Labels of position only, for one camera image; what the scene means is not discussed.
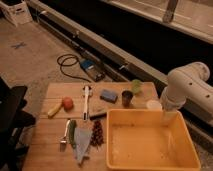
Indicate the silver metal fork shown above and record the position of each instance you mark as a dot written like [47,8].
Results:
[64,139]

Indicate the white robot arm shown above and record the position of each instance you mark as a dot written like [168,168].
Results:
[188,82]

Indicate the dark metal cup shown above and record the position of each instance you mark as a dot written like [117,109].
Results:
[126,98]

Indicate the green plastic cup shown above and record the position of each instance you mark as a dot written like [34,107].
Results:
[136,86]

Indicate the blue sponge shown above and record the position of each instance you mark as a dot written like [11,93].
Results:
[108,96]

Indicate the blue power box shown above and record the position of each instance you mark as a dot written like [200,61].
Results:
[92,70]

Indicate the red toy tomato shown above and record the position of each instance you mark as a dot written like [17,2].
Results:
[67,103]

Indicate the green toy pepper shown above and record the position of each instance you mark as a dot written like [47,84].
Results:
[72,126]

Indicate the light blue cloth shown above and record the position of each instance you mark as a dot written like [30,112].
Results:
[82,139]

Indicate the yellow plastic bin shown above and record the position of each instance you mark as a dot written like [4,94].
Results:
[149,140]

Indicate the yellow toy banana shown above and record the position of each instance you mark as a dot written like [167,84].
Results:
[54,110]

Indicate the black chair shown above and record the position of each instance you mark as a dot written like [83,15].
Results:
[13,119]

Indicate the white cardboard box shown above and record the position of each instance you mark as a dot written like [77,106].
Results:
[17,14]

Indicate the black handled tool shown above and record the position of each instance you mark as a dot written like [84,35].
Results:
[97,116]

